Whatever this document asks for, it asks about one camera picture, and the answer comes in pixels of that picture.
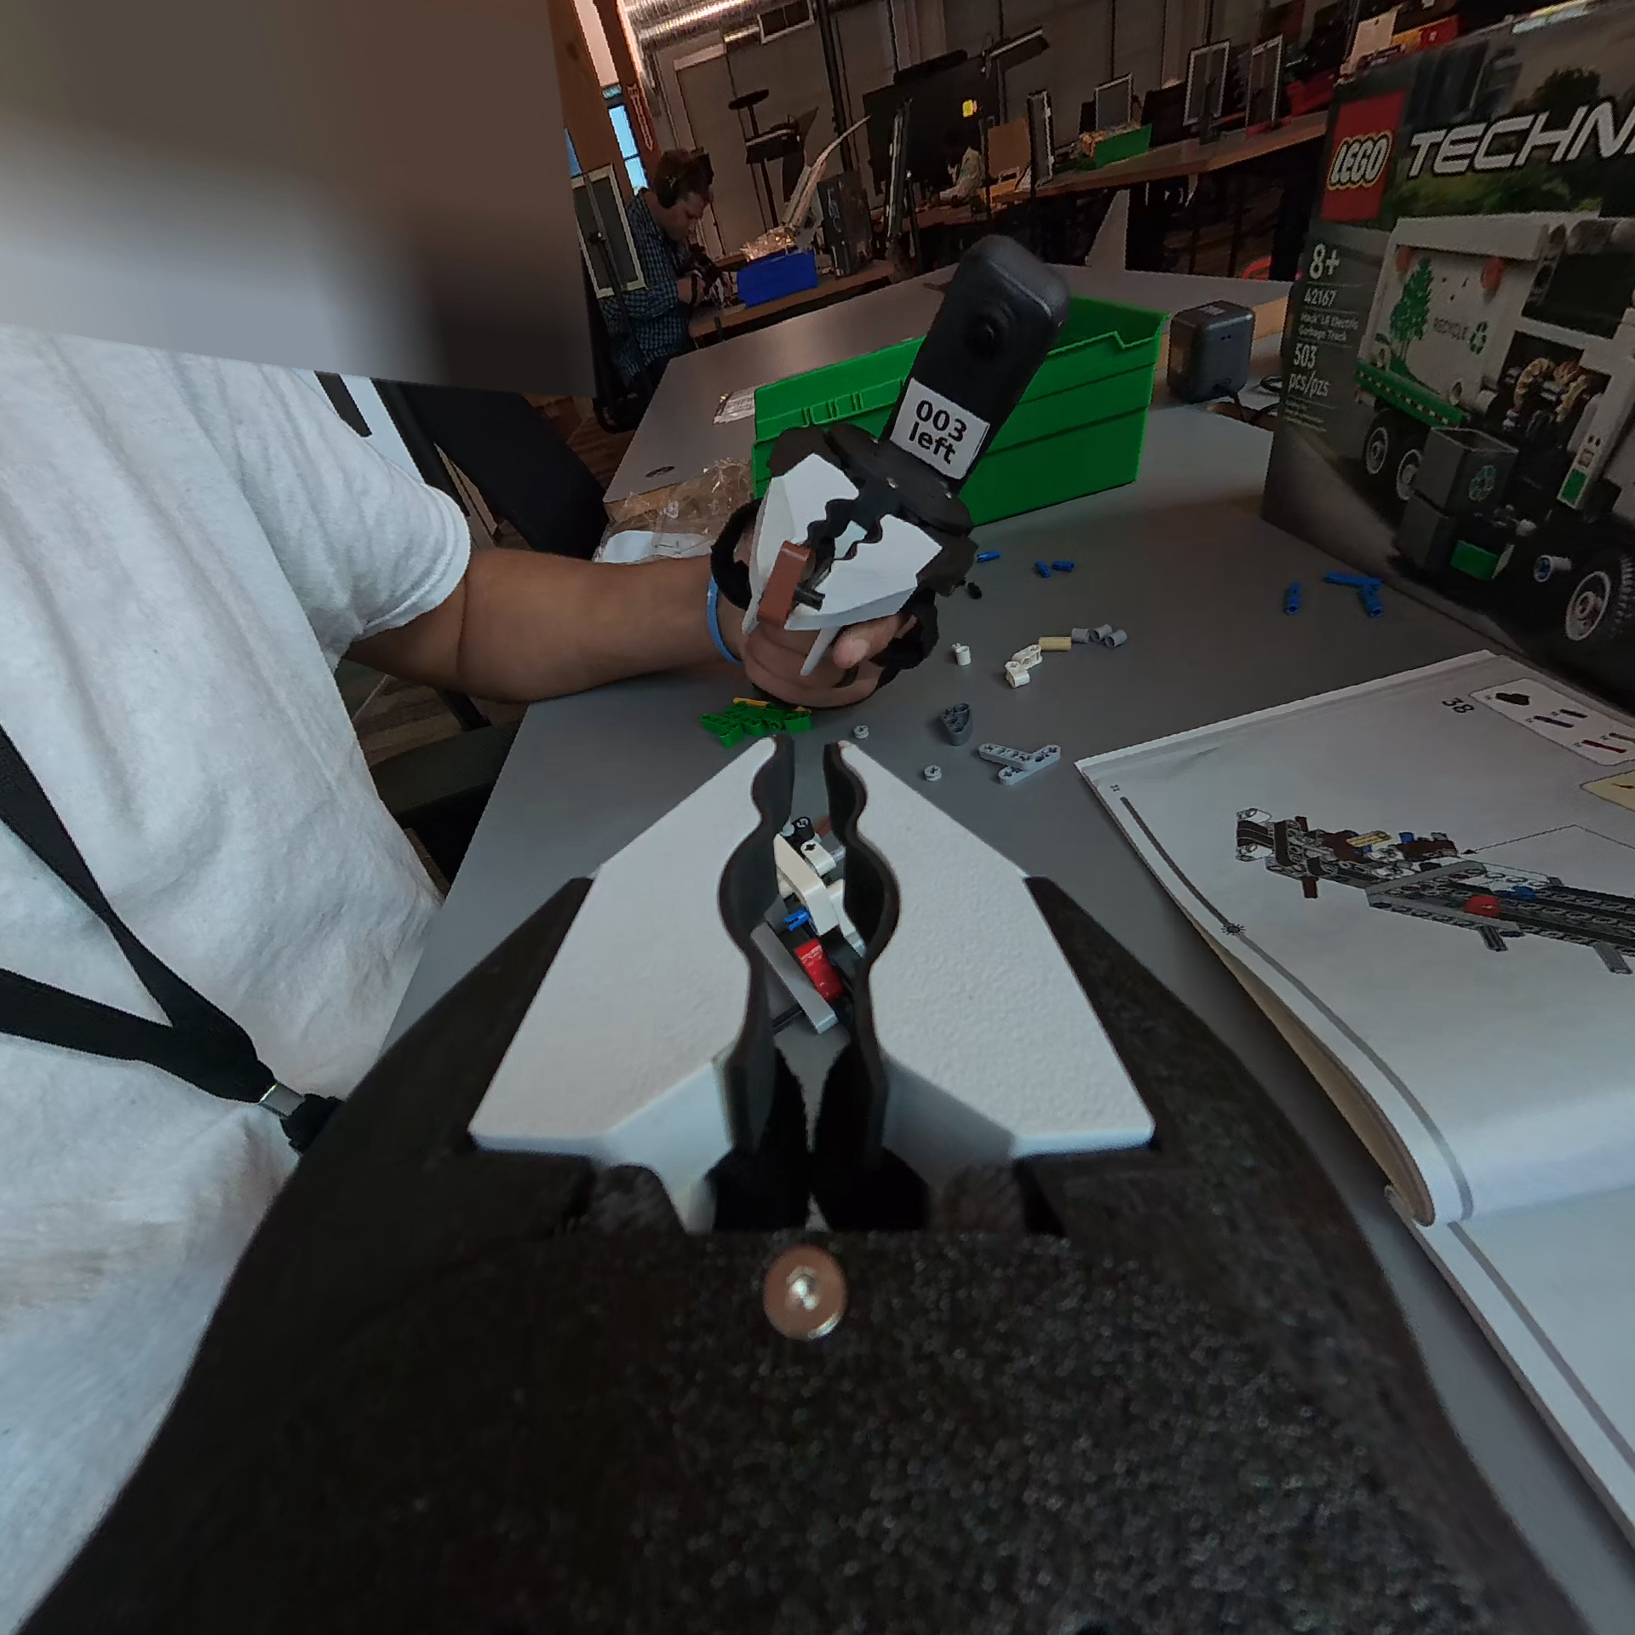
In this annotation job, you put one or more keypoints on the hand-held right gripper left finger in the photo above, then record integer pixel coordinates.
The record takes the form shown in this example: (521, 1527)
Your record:
(613, 1007)

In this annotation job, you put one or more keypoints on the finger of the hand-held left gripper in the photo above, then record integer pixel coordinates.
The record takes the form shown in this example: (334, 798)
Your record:
(887, 562)
(781, 509)

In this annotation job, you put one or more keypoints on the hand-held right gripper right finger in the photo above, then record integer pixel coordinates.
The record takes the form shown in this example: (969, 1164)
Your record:
(1008, 1007)

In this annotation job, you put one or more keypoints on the brown lego connector piece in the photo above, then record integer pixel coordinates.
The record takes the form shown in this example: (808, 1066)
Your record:
(789, 580)

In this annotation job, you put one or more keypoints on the lego truck chassis assembly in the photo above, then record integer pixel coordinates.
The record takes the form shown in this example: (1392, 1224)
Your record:
(805, 881)

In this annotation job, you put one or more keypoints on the person's left forearm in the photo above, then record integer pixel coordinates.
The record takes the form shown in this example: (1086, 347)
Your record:
(549, 625)

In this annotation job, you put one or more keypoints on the white lego piece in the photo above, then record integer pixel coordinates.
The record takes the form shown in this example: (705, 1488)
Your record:
(1021, 666)

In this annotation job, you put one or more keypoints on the dark grey lego connector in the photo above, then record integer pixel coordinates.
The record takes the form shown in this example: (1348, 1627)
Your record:
(955, 724)

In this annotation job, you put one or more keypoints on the pile of green lego pieces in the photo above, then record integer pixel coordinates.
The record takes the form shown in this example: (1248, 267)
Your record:
(740, 720)

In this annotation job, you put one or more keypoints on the light grey lego beam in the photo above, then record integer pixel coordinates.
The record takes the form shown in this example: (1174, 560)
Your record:
(1021, 756)

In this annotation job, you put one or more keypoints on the lego instruction booklet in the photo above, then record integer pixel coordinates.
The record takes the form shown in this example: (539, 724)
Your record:
(1469, 1021)

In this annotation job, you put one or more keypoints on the lego set box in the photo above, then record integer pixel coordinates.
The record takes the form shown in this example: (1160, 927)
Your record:
(1469, 421)

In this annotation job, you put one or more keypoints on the person's left hand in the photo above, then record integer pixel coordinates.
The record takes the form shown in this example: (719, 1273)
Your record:
(771, 666)

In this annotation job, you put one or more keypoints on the clear plastic bag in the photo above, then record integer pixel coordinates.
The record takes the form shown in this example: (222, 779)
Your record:
(664, 504)

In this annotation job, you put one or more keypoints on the green plastic bin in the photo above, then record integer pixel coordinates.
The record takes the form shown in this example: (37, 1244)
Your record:
(1072, 408)

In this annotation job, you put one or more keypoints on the blue wristband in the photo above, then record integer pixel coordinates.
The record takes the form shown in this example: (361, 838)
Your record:
(719, 625)

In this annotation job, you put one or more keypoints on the blue plastic bin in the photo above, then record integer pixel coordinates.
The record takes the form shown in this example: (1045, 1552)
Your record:
(775, 277)

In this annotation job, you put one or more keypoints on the small grey speaker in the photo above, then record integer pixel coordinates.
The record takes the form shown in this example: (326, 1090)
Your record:
(1211, 355)

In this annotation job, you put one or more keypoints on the long wooden desk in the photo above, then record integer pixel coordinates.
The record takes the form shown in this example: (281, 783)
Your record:
(1148, 160)

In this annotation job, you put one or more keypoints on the computer monitor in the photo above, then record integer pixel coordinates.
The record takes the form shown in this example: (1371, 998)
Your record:
(1111, 101)
(1264, 76)
(1209, 82)

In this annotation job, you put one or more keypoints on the glass door cabinet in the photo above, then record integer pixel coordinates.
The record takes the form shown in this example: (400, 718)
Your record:
(605, 230)

